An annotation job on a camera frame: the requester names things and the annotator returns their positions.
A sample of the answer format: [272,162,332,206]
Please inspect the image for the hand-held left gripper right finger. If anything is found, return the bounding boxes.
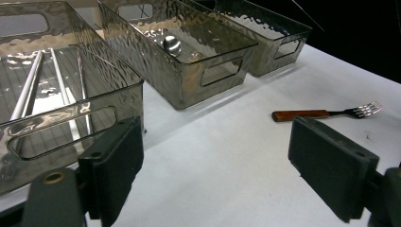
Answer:
[287,115,381,223]

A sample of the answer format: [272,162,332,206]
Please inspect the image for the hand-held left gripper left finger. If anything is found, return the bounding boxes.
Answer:
[78,114,146,227]

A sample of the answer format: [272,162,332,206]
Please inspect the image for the wooden-handled fork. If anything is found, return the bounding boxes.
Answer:
[271,100,385,123]

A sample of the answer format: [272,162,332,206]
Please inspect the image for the smoky translucent plastic bin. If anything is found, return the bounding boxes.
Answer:
[0,0,146,197]
[97,0,259,111]
[195,0,314,78]

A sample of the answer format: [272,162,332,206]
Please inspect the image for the white chopstick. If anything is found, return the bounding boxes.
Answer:
[49,46,81,143]
[9,50,44,122]

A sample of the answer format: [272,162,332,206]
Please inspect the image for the metal spoon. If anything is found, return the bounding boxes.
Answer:
[163,34,183,59]

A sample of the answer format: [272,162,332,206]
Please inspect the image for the white table sheet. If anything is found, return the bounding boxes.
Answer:
[0,42,401,227]

